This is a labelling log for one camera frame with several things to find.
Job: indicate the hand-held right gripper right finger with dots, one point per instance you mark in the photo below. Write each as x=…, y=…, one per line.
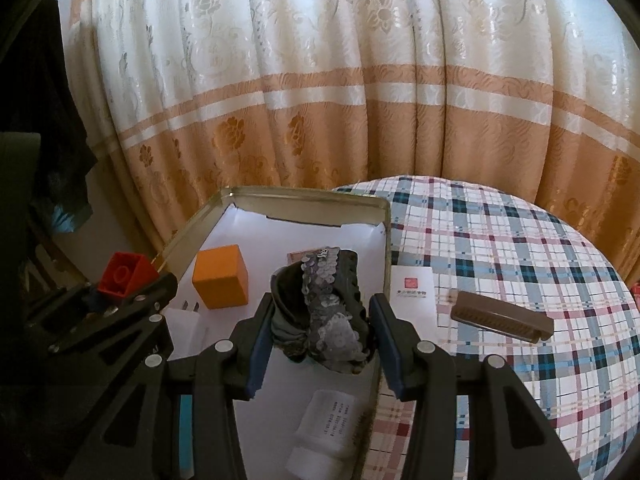
x=389, y=357

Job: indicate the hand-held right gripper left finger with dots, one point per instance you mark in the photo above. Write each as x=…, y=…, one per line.
x=257, y=355

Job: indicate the cream and orange curtain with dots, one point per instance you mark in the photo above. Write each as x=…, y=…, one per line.
x=350, y=85

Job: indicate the white pill bottle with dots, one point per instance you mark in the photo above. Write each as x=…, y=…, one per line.
x=322, y=430

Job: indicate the pink card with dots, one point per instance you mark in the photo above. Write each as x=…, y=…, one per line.
x=300, y=256

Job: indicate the dark sequined hair bow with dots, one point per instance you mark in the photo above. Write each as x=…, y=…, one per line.
x=325, y=305

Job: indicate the small white cardboard box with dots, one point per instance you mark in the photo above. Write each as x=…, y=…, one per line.
x=412, y=295

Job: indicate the plaid tablecloth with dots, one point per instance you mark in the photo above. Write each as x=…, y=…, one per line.
x=525, y=260

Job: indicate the white charger plug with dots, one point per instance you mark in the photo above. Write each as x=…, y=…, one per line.
x=185, y=330

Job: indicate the red toy block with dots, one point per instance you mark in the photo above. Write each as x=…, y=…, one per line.
x=127, y=272

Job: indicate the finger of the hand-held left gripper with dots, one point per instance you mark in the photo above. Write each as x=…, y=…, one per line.
x=65, y=305
x=150, y=300

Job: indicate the red plastic object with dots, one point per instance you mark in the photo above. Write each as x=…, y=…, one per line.
x=636, y=291

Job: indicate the blue toy block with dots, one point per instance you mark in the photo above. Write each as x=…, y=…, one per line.
x=185, y=430

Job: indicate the dark hanging cloth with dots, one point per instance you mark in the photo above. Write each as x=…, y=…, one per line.
x=45, y=110

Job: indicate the orange cube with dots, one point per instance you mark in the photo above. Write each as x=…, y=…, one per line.
x=220, y=280

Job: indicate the white paper liner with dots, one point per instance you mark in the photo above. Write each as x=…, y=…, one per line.
x=280, y=232

